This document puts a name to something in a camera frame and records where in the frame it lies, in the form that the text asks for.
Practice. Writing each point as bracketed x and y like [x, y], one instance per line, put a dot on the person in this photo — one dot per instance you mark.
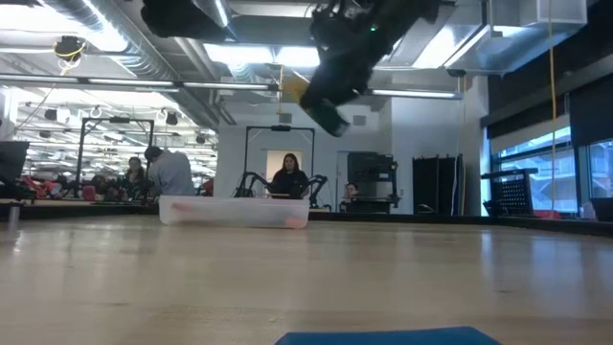
[135, 175]
[170, 172]
[288, 177]
[351, 194]

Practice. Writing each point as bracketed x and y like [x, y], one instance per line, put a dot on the silver ventilation duct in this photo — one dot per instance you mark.
[479, 48]

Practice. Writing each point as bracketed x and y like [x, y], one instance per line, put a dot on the green yellow crayon box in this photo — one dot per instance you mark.
[330, 122]

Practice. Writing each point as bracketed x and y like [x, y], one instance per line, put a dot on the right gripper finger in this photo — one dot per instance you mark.
[340, 84]

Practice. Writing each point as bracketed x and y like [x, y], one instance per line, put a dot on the red object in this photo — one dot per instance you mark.
[38, 188]

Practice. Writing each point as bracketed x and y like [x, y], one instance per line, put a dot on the black equipment cabinet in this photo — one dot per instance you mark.
[371, 177]

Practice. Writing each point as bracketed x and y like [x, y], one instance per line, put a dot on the black folding panel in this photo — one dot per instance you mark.
[436, 184]

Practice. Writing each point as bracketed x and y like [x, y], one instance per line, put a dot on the grey pencil pink eraser cap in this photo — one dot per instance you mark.
[296, 223]

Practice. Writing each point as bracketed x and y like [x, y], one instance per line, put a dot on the grey wall vent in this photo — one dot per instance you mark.
[285, 118]
[359, 120]

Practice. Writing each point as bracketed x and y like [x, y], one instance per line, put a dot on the black station frame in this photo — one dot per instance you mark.
[280, 128]
[82, 144]

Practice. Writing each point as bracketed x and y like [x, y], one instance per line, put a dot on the clear pencil box pink lid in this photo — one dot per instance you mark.
[230, 213]

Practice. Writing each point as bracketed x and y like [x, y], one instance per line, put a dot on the black perforated cart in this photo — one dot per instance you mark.
[512, 194]

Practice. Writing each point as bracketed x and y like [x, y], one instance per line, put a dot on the blue eraser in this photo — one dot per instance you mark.
[388, 337]

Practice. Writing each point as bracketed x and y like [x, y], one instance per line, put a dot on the window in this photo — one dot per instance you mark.
[541, 177]

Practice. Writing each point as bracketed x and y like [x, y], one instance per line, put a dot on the black bin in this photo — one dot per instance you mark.
[602, 209]

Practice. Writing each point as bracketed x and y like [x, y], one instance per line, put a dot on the long ceiling light bar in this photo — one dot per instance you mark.
[412, 93]

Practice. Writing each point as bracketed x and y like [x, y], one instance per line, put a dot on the black monitor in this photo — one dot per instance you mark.
[12, 160]

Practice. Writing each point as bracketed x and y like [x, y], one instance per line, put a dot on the background black robot arm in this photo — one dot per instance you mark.
[249, 182]
[318, 187]

